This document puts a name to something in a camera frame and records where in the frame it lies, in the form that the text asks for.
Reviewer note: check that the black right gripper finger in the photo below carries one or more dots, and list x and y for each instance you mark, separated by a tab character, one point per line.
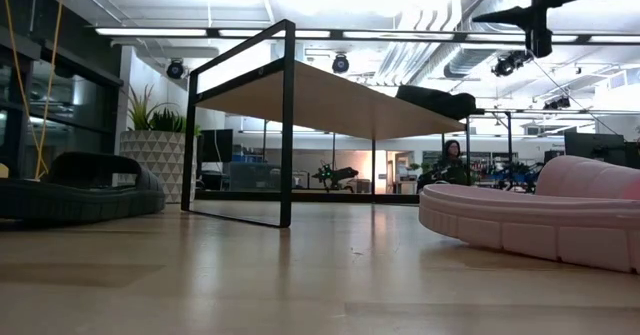
515	17

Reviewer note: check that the black slide sandal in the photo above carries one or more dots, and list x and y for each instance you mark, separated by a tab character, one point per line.
440	102
75	200

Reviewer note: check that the black hanging spotlight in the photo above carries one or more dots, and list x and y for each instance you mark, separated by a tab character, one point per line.
175	69
510	62
557	102
340	64

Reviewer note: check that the black computer monitor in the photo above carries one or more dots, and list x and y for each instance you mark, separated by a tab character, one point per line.
595	147

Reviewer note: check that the person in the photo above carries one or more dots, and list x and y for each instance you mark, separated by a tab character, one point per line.
452	150

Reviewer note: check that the green plant in patterned pot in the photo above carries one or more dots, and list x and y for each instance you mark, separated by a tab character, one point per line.
155	165

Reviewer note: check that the black robot with green lights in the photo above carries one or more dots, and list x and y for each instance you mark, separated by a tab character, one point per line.
332	174

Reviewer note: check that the wooden shelf with black frame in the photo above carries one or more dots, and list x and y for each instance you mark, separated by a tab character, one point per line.
330	105

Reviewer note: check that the black wall screen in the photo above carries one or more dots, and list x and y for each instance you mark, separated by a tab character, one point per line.
216	145

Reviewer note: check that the black metal table frame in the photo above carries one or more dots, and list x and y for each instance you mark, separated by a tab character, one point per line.
325	196

